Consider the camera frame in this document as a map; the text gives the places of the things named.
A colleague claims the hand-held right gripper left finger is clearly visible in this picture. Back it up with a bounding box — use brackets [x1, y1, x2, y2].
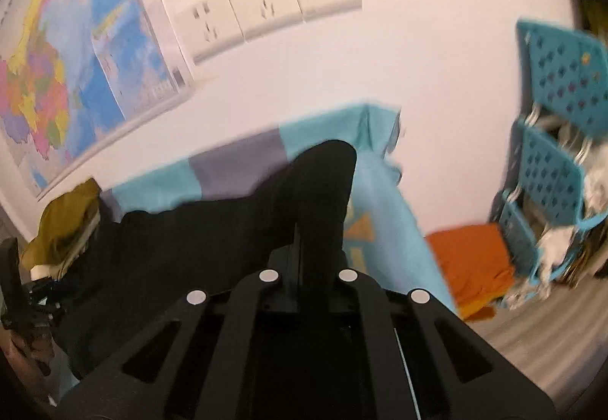
[56, 224, 302, 420]

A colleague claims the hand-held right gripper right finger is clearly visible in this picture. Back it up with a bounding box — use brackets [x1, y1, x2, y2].
[327, 266, 557, 420]

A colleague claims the black garment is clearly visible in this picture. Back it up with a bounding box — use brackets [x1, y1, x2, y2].
[52, 140, 358, 383]

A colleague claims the person's left hand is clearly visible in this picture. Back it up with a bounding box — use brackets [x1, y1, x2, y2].
[6, 331, 56, 403]

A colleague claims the olive green cloth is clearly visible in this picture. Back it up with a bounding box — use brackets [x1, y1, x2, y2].
[21, 178, 103, 270]

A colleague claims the light blue printed blanket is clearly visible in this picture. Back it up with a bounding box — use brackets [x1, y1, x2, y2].
[45, 103, 461, 404]

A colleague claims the orange cloth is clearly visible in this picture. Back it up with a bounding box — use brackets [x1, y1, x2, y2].
[424, 223, 519, 322]

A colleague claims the blue plastic rack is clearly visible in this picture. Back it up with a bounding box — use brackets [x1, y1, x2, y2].
[494, 19, 608, 294]

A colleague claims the colourful wall map poster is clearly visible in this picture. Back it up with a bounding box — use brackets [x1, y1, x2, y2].
[0, 0, 196, 203]

